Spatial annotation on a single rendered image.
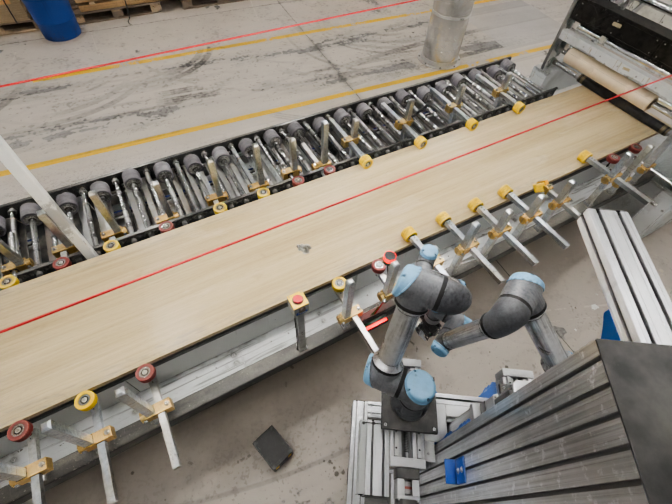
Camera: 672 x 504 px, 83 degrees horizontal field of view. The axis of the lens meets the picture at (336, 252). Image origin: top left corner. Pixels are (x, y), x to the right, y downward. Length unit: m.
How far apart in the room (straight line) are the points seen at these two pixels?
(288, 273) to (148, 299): 0.71
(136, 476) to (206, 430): 0.44
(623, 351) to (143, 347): 1.80
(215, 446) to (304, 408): 0.58
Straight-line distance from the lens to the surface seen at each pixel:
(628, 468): 0.77
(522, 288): 1.42
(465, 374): 2.94
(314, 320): 2.22
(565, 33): 4.12
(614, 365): 0.80
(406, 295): 1.21
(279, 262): 2.09
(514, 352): 3.15
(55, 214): 2.24
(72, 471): 2.21
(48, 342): 2.25
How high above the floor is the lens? 2.63
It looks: 54 degrees down
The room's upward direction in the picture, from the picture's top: 4 degrees clockwise
